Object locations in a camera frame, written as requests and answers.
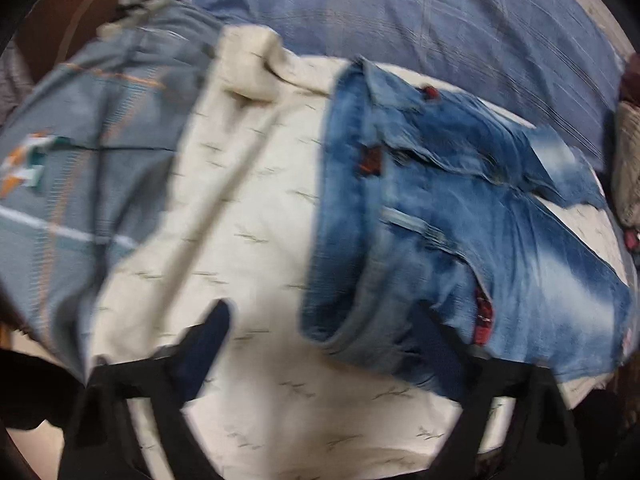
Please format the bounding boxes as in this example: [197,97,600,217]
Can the brown wooden headboard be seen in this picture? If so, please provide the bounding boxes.
[15,0,118,82]

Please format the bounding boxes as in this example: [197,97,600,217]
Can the striped beige pillow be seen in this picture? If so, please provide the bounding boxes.
[612,101,640,229]

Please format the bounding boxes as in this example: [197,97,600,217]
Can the white power strip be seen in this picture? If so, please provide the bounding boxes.
[96,0,170,40]

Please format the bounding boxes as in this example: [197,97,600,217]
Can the blue plaid pillow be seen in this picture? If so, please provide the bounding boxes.
[191,0,623,171]

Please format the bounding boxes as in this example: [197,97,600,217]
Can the grey-blue plaid bedsheet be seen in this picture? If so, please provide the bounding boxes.
[1,0,222,376]

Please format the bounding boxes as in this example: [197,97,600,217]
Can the cream leaf-print blanket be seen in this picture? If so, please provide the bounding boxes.
[92,25,639,479]

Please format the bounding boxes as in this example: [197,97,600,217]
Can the blue denim jeans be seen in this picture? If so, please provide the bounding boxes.
[300,60,639,398]

